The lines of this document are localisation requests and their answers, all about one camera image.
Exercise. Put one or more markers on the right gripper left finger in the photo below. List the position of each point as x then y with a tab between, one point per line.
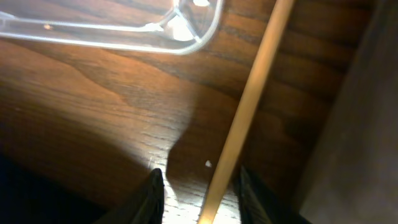
145	206

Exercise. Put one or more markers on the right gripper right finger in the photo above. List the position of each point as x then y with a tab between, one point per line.
259	205

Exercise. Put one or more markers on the wooden chopstick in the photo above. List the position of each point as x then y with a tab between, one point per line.
246	109

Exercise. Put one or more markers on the clear plastic bin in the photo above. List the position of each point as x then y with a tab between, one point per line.
176	27

